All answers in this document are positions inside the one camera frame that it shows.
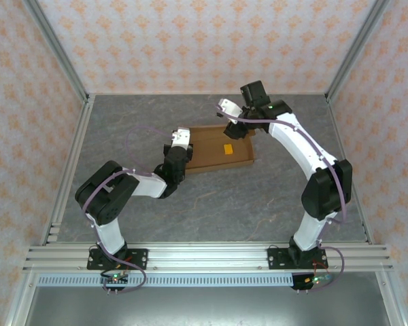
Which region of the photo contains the brown cardboard paper box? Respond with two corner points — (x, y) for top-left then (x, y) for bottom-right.
(183, 124), (256, 175)

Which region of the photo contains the small green-lit controller board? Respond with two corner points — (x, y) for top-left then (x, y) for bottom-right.
(304, 273), (333, 286)
(100, 270), (131, 285)

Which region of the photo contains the grey metal shelf panel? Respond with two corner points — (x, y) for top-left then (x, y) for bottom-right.
(23, 286), (394, 326)

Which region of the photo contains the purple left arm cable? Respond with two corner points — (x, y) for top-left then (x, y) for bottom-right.
(82, 125), (176, 293)

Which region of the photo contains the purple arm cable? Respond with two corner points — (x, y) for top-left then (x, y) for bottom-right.
(214, 103), (350, 293)
(82, 125), (176, 293)

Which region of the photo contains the aluminium table side rail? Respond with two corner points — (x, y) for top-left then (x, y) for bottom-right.
(326, 94), (375, 245)
(40, 94), (96, 245)

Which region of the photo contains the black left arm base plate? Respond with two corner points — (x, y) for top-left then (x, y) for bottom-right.
(86, 248), (149, 271)

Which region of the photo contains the long aluminium mounting rail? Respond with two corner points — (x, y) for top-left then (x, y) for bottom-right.
(22, 241), (394, 273)

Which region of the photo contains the aluminium frame post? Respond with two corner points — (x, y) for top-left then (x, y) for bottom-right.
(21, 0), (91, 103)
(325, 0), (392, 103)

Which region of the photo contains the grey slotted cable duct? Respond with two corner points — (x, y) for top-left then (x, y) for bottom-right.
(36, 274), (296, 288)

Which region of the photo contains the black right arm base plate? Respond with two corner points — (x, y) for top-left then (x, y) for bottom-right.
(267, 247), (328, 272)

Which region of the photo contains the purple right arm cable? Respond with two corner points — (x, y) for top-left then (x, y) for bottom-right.
(214, 103), (350, 293)

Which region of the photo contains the aluminium frame leg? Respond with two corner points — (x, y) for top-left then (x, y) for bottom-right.
(5, 271), (38, 326)
(375, 271), (408, 326)

